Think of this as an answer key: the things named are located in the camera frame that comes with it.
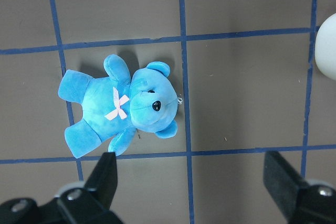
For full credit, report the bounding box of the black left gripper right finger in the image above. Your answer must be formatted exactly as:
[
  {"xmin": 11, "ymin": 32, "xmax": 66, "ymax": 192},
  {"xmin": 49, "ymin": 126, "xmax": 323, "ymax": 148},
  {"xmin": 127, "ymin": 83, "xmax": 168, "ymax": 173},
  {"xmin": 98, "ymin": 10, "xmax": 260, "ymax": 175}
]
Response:
[{"xmin": 263, "ymin": 151, "xmax": 335, "ymax": 223}]

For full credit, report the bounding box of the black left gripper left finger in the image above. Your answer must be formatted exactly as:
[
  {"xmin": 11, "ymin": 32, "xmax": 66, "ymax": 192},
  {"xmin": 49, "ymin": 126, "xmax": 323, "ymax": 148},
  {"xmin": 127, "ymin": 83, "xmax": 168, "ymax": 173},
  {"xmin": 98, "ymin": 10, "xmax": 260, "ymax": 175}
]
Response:
[{"xmin": 1, "ymin": 152, "xmax": 123, "ymax": 223}]

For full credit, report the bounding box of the white trash can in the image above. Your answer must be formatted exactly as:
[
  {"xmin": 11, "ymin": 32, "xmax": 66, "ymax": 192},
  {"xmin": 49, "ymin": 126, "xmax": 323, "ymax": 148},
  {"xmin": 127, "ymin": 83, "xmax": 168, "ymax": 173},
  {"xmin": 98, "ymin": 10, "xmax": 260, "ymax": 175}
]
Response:
[{"xmin": 314, "ymin": 14, "xmax": 335, "ymax": 80}]

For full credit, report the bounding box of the blue teddy bear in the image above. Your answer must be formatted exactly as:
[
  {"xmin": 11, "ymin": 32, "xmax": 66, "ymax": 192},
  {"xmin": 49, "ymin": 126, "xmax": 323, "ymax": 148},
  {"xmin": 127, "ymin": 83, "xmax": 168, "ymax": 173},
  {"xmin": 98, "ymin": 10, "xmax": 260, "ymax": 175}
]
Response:
[{"xmin": 58, "ymin": 55, "xmax": 180, "ymax": 158}]

